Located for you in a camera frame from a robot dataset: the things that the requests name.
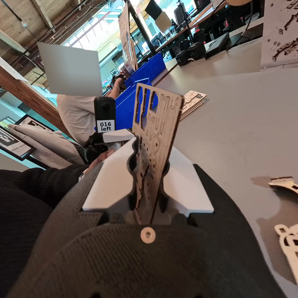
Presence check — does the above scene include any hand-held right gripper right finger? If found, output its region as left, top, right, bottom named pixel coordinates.
left=163, top=147, right=214, bottom=218

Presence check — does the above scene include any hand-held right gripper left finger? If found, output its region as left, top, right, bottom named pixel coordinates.
left=82, top=136, right=141, bottom=224

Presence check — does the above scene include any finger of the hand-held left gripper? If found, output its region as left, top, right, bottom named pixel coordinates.
left=102, top=129, right=135, bottom=143

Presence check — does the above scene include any laser-cut wooden part sheet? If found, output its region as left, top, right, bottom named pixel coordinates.
left=132, top=83, right=185, bottom=226

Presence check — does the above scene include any assembled layered wooden part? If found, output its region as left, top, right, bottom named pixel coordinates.
left=268, top=176, right=298, bottom=283

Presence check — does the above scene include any person's left forearm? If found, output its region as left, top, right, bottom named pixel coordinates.
left=0, top=164, right=90, bottom=298

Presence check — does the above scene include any grey desk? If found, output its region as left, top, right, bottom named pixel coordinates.
left=137, top=35, right=298, bottom=298

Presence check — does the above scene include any person's left hand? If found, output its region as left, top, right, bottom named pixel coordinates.
left=89, top=149, right=116, bottom=171

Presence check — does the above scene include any blue plastic bin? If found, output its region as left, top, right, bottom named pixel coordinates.
left=124, top=52, right=167, bottom=88
left=115, top=80, right=159, bottom=131

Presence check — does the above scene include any grey hooded sweatshirt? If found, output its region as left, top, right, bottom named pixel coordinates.
left=8, top=124, right=86, bottom=169

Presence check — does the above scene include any black framed marker sign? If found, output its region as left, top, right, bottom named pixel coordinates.
left=16, top=114, right=55, bottom=132
left=0, top=127, right=36, bottom=161

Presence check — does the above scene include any standing cardboard poster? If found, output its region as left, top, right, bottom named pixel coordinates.
left=118, top=3, right=139, bottom=70

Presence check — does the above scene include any wooden beam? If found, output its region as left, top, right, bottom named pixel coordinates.
left=0, top=65, right=72, bottom=140

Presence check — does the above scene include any stack of wooden kit boards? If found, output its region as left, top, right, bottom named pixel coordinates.
left=179, top=90, right=208, bottom=121

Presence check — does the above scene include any black equipment case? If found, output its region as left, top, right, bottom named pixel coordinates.
left=175, top=43, right=206, bottom=66

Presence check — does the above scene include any white paper notice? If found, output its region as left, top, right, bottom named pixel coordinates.
left=0, top=56, right=28, bottom=82

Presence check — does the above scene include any black and beige panel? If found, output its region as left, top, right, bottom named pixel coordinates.
left=144, top=0, right=173, bottom=35

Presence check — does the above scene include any black metal post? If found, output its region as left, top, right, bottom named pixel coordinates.
left=126, top=0, right=157, bottom=56

